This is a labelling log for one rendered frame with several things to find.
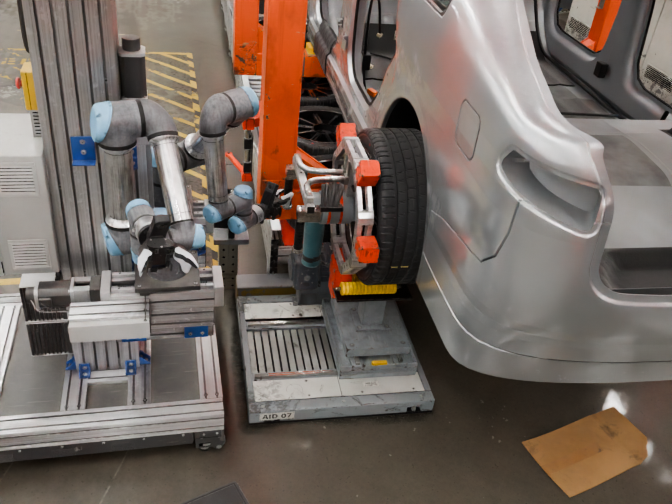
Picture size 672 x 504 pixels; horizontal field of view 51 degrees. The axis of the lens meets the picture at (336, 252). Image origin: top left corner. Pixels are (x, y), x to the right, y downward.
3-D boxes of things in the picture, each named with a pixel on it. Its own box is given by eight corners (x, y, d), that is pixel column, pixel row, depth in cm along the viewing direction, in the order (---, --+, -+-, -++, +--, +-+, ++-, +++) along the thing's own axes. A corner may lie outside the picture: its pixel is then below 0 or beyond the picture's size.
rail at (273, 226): (285, 265, 370) (288, 230, 358) (268, 266, 368) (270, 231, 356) (248, 88, 568) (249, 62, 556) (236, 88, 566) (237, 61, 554)
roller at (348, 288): (401, 295, 307) (403, 285, 303) (335, 298, 301) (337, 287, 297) (398, 287, 311) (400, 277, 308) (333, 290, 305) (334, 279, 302)
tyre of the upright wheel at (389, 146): (399, 294, 323) (449, 266, 260) (349, 296, 319) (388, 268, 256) (387, 159, 337) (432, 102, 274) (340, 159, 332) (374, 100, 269)
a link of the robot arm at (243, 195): (236, 197, 267) (236, 222, 273) (257, 188, 275) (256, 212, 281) (222, 190, 271) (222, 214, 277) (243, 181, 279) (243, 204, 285)
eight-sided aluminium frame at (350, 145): (362, 297, 287) (380, 181, 257) (346, 298, 286) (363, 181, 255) (338, 226, 331) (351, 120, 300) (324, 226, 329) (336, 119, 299)
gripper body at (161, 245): (173, 272, 192) (162, 249, 201) (177, 246, 188) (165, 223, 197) (145, 274, 189) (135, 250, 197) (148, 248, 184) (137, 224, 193)
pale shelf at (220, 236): (249, 244, 339) (249, 239, 337) (213, 245, 335) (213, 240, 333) (242, 199, 373) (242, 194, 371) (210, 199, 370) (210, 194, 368)
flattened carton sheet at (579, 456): (659, 455, 309) (661, 450, 307) (569, 499, 285) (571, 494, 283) (608, 408, 330) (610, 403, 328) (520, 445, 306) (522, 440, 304)
